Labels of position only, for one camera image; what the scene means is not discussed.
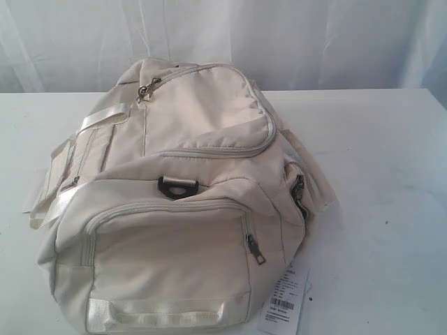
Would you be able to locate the cream fabric duffel bag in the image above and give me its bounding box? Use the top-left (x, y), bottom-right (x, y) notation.
top-left (29, 59), bottom-right (334, 334)

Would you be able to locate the silver zipper pull key ring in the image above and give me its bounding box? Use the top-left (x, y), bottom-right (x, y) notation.
top-left (136, 77), bottom-right (159, 104)

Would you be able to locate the white paper hang tag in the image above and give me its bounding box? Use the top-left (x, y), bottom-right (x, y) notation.
top-left (256, 258), bottom-right (312, 335)

